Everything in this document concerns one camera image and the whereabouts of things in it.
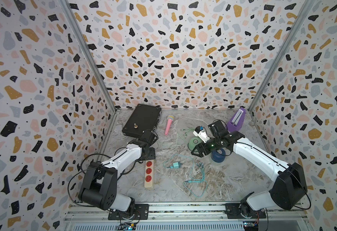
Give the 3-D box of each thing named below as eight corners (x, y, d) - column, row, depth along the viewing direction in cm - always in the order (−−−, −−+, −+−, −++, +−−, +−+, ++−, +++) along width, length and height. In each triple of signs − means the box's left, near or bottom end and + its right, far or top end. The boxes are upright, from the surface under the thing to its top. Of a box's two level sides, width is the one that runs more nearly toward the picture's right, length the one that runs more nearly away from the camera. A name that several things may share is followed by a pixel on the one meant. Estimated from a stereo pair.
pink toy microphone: (162, 134, 108) (162, 131, 105) (168, 117, 120) (168, 113, 116) (167, 135, 108) (167, 132, 105) (173, 118, 119) (173, 114, 116)
